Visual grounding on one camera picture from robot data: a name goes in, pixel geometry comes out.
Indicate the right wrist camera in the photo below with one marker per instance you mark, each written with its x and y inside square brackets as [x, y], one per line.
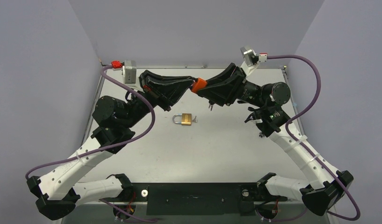
[251, 60]

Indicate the orange black padlock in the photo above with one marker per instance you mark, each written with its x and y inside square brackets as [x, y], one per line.
[198, 85]

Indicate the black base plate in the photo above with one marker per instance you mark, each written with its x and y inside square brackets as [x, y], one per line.
[197, 198]

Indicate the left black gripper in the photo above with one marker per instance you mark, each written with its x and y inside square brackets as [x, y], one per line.
[166, 91]

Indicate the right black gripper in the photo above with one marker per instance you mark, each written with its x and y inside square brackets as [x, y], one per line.
[235, 85]

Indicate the brass padlock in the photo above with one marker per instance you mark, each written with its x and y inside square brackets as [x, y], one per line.
[184, 119]

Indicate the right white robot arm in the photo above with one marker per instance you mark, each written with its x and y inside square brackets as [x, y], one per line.
[324, 184]

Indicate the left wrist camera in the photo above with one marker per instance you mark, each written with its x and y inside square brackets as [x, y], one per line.
[129, 69]

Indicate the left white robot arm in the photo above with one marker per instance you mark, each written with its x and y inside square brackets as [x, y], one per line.
[60, 191]

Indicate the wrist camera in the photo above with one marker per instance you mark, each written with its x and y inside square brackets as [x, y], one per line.
[251, 60]
[129, 69]

